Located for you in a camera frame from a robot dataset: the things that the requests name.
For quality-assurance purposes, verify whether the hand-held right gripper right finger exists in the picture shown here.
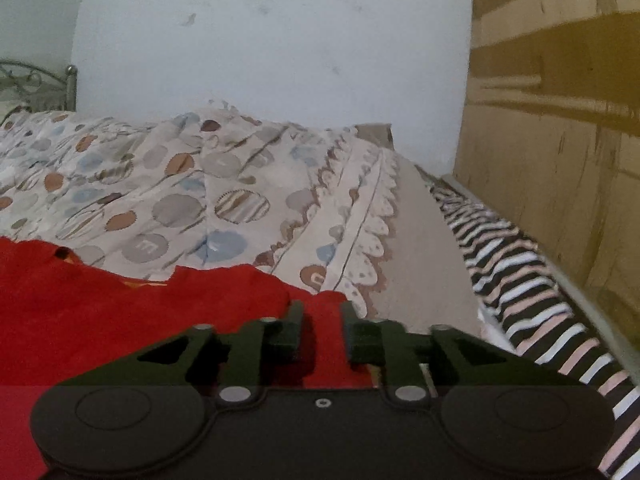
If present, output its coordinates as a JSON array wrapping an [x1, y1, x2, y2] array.
[[340, 301, 592, 405]]

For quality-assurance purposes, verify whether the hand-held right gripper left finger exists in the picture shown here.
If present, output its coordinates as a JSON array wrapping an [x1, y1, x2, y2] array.
[[50, 300, 307, 405]]

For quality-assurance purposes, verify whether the red long-sleeved dress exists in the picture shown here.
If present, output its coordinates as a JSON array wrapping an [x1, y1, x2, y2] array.
[[0, 237, 375, 480]]

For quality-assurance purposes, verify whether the circle-patterned quilt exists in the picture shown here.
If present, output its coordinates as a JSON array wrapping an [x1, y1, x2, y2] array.
[[0, 100, 485, 346]]

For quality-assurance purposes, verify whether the black and white striped bedsheet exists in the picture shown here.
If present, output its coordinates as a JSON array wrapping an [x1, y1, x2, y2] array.
[[430, 180, 640, 480]]

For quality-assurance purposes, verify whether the plain beige cushion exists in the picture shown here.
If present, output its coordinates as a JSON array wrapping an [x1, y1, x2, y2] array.
[[352, 122, 397, 152]]

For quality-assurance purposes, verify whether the plywood partition board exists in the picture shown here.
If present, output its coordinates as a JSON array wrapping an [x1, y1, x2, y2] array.
[[452, 0, 640, 311]]

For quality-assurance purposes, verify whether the grey metal headboard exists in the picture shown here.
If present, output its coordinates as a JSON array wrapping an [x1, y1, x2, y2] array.
[[0, 58, 79, 116]]

